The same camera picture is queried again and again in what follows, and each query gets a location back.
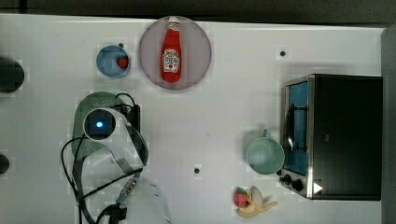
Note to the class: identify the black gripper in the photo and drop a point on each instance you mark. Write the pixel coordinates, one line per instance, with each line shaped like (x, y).
(132, 115)

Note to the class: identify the green plastic strainer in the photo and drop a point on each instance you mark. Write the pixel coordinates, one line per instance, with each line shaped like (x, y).
(85, 126)

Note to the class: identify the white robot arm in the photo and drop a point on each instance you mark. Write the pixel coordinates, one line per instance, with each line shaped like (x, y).
(116, 167)

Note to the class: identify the small red toy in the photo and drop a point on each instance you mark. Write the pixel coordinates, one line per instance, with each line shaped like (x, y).
(123, 62)

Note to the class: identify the blue bowl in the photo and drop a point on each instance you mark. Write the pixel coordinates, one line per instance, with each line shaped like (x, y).
(106, 61)

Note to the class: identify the red ketchup bottle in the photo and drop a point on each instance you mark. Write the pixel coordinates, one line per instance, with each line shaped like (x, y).
(171, 54)

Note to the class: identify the grey round plate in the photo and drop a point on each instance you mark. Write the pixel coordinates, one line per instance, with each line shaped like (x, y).
(195, 53)

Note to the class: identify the red toy strawberry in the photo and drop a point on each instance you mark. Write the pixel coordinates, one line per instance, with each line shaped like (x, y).
(240, 197)

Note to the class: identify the green mug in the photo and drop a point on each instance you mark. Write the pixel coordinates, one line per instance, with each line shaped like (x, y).
(265, 155)

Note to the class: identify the yellow toy banana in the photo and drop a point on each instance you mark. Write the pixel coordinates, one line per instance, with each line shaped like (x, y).
(255, 204)

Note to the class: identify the black toaster oven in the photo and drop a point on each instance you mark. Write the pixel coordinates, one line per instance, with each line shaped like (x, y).
(331, 134)

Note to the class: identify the small black post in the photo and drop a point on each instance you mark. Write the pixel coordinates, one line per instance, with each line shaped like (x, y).
(4, 164)

